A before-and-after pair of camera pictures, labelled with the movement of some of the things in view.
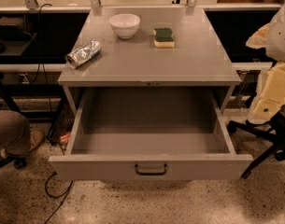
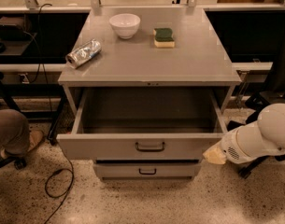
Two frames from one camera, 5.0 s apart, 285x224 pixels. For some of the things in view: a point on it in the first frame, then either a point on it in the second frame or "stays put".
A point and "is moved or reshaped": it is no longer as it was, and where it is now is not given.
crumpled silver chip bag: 83,53 stays put
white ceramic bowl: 125,24 stays put
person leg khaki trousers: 11,132 stays put
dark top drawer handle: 149,174 → 150,150
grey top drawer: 150,133 is moved or reshaped
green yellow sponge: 163,37 stays put
